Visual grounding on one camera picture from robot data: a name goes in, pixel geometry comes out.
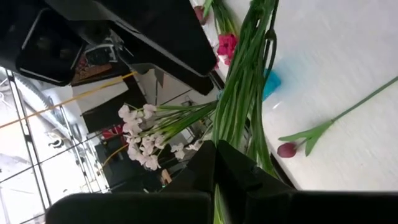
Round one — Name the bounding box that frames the pale pink flower stem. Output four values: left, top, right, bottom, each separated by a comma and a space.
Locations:
276, 75, 398, 159

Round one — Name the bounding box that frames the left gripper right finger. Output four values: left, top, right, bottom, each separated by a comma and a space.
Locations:
216, 139, 398, 224

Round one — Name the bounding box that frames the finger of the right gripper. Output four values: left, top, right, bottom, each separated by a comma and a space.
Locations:
108, 21, 215, 96
93, 0, 218, 77

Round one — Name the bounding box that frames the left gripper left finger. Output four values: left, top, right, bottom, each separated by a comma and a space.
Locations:
45, 139, 216, 224

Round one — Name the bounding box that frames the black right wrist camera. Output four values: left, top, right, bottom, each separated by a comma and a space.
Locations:
15, 8, 86, 87

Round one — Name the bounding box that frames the pink artificial flower bunch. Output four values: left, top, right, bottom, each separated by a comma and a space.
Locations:
211, 0, 239, 68

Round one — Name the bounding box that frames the white artificial flower bunch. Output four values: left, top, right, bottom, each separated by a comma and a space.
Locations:
211, 0, 279, 224
117, 100, 218, 171

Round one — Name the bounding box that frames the small blue glass vase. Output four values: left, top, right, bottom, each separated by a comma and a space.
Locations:
262, 68, 282, 102

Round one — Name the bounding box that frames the long yellow cable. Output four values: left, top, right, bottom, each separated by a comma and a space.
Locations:
0, 70, 138, 130

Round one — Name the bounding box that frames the dark red artificial tulip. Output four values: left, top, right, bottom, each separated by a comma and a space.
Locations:
193, 0, 215, 26

